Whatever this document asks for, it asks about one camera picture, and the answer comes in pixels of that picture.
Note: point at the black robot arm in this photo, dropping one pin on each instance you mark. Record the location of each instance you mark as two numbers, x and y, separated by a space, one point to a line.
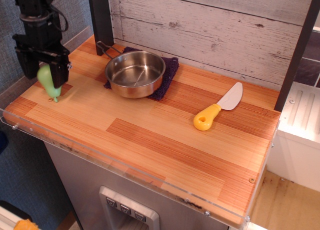
39 8

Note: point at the clear acrylic edge guard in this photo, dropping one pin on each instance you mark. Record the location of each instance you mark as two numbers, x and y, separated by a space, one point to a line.
179 161

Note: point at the yellow handled toy knife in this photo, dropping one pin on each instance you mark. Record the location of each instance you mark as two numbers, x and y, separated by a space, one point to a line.
204 119

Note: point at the orange object bottom left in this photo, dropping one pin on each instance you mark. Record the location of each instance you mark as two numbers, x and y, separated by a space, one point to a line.
25 224

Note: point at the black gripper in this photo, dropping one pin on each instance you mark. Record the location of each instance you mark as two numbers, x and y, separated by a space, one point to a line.
42 43

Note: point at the stainless steel pan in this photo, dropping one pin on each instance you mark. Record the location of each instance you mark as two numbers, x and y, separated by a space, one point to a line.
135 74

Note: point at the silver toy fridge cabinet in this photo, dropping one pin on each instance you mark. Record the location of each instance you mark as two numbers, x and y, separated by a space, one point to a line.
106 200

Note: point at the dark right frame post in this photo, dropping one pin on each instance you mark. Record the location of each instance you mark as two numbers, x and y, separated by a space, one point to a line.
302 42

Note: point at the white toy sink unit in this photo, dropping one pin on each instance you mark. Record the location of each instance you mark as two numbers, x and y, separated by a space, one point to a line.
295 151

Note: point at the green toy pear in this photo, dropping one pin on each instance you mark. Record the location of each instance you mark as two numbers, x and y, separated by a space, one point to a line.
45 78

